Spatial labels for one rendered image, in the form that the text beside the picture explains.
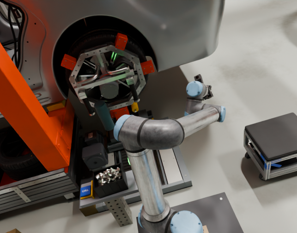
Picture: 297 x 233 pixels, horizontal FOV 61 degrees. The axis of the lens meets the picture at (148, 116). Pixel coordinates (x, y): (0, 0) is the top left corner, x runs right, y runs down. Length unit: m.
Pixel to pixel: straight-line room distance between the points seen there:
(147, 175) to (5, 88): 0.91
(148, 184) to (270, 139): 1.12
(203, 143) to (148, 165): 1.39
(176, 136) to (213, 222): 0.84
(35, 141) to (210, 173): 1.38
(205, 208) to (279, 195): 0.65
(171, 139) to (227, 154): 1.43
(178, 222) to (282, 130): 1.11
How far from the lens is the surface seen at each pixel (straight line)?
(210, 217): 1.68
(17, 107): 1.63
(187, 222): 1.33
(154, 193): 1.22
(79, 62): 1.89
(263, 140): 1.99
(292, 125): 2.13
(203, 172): 2.23
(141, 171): 1.10
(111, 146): 2.42
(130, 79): 1.71
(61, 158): 1.88
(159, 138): 0.92
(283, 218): 2.06
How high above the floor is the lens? 1.81
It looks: 40 degrees down
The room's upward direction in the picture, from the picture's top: 17 degrees counter-clockwise
